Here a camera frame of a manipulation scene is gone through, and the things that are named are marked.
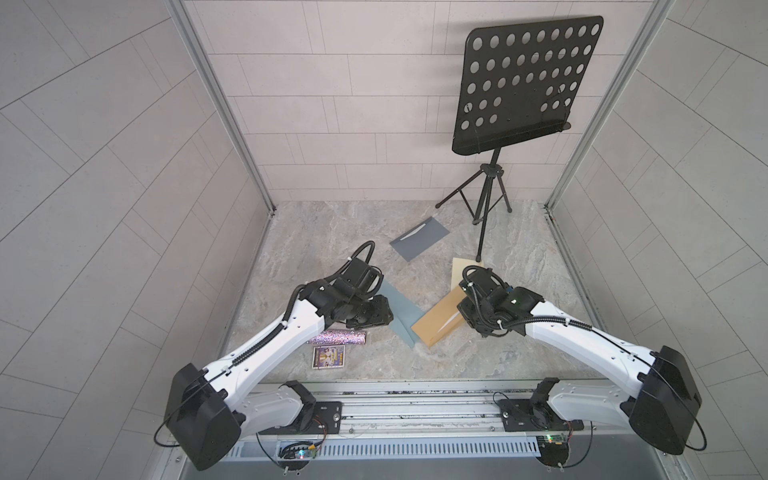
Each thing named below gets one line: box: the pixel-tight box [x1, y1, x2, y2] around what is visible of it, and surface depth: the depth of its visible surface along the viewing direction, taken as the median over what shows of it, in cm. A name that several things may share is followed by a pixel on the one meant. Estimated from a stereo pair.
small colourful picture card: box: [312, 345, 345, 370], surface depth 80 cm
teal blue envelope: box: [376, 281, 425, 348], surface depth 88 cm
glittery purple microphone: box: [308, 330, 367, 345], surface depth 82 cm
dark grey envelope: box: [389, 216, 450, 262], surface depth 110 cm
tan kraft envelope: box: [411, 285, 467, 347], surface depth 86 cm
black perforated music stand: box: [434, 15, 604, 262], surface depth 69 cm
